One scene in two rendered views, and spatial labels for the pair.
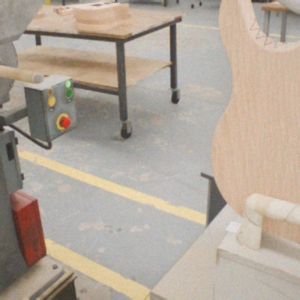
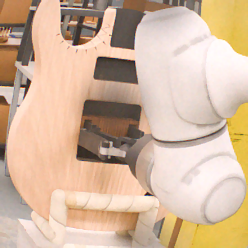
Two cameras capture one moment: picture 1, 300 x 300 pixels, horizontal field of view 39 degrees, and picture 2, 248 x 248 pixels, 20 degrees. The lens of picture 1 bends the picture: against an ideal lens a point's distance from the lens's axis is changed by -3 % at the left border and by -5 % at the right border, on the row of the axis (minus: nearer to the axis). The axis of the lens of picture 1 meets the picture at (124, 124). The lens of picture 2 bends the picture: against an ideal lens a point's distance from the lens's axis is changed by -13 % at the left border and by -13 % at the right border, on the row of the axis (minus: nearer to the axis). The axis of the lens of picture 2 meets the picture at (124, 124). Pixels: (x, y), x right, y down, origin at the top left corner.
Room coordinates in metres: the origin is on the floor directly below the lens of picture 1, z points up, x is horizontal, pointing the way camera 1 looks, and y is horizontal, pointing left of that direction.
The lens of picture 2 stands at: (1.23, -1.37, 1.56)
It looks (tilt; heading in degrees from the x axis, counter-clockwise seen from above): 11 degrees down; 121
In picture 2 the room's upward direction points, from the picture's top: 10 degrees clockwise
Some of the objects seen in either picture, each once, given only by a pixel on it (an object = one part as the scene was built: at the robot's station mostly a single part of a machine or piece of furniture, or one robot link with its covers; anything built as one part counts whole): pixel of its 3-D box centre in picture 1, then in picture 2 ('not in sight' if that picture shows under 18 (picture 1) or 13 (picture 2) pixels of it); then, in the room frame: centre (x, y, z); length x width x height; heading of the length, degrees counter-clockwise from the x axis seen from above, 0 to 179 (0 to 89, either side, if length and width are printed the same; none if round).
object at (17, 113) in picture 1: (22, 112); not in sight; (1.45, 0.37, 1.02); 0.19 x 0.04 x 0.04; 143
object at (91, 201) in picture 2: not in sight; (105, 202); (0.58, -0.32, 1.20); 0.20 x 0.03 x 0.03; 55
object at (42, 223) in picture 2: not in sight; (44, 224); (0.49, -0.37, 1.12); 0.11 x 0.03 x 0.03; 146
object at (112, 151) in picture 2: not in sight; (121, 152); (0.66, -0.42, 1.32); 0.05 x 0.05 x 0.02; 76
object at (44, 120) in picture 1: (34, 113); not in sight; (1.50, 0.33, 0.99); 0.24 x 0.21 x 0.26; 53
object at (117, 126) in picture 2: not in sight; (105, 131); (0.55, -0.30, 1.31); 0.10 x 0.03 x 0.05; 55
